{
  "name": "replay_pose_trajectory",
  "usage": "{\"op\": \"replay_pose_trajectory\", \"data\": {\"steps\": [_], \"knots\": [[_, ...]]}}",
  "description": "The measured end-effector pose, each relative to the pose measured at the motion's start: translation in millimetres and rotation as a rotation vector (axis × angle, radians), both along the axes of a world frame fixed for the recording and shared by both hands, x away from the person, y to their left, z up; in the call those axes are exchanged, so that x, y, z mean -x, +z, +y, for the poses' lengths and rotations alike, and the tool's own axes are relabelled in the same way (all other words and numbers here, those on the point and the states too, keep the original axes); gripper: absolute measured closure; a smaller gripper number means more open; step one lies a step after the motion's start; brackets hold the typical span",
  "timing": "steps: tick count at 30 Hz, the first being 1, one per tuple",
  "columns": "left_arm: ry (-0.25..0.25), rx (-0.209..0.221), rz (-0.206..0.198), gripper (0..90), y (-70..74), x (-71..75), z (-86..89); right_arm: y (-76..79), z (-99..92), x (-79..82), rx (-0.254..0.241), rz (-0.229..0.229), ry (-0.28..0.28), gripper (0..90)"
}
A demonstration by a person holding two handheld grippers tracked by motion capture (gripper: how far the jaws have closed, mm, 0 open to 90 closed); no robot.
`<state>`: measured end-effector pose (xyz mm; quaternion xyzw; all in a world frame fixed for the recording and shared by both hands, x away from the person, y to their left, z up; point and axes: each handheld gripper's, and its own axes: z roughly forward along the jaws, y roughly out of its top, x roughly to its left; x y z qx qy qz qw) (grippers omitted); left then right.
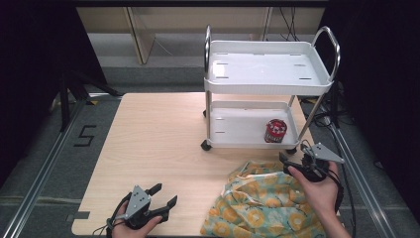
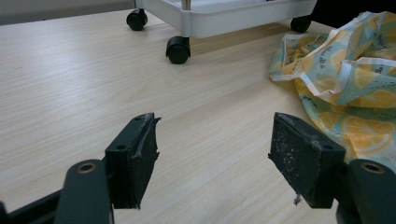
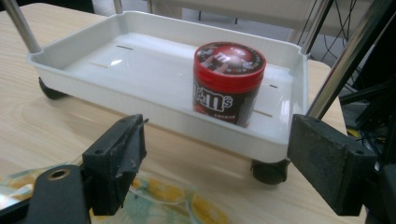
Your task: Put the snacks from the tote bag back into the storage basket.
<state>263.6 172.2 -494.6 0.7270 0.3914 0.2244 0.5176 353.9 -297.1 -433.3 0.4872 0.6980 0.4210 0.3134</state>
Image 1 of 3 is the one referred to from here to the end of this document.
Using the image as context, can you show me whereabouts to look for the left hand-held gripper cable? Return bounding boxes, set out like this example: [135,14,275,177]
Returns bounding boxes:
[92,191,134,238]

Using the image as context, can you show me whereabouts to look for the black tripod stand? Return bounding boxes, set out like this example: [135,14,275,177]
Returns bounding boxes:
[56,65,124,133]

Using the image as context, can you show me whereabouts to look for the black stand leg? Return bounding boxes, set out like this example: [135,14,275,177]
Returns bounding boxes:
[331,81,342,130]

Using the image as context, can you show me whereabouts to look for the hand-held gripper cable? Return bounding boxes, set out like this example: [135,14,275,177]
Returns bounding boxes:
[315,163,359,238]
[92,191,134,238]

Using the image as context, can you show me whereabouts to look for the right hand-held gripper cable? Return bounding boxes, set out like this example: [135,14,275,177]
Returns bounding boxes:
[315,163,359,238]

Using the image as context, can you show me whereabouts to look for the metal floor rail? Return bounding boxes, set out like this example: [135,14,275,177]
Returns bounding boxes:
[329,124,398,238]
[1,98,87,238]

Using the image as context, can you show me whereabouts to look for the black floor cables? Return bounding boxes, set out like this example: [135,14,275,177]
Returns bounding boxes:
[301,94,335,129]

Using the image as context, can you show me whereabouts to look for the person's left hand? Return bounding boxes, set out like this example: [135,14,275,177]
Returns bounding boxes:
[111,200,163,238]

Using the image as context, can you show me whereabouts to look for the black tape strip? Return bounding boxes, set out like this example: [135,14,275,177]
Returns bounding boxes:
[65,210,91,222]

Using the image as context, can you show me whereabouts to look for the beige wooden furniture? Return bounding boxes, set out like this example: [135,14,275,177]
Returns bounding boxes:
[75,6,327,65]

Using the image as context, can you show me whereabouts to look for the person's right hand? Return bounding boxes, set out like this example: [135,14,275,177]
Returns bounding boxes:
[287,161,341,219]

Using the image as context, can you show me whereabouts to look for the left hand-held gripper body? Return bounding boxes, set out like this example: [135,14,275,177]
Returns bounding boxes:
[124,184,157,231]

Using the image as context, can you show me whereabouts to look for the white two-tier cart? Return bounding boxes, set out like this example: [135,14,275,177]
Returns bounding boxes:
[200,24,342,156]

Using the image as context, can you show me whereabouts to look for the red round can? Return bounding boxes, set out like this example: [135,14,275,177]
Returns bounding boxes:
[263,118,288,144]

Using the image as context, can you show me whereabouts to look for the orange print cloth bag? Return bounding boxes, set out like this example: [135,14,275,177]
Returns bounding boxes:
[199,160,332,238]

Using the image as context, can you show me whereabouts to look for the black hanging cables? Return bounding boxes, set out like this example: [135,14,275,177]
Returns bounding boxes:
[278,6,301,43]

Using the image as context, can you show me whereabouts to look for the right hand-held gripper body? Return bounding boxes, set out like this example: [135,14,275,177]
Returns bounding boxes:
[298,142,346,183]

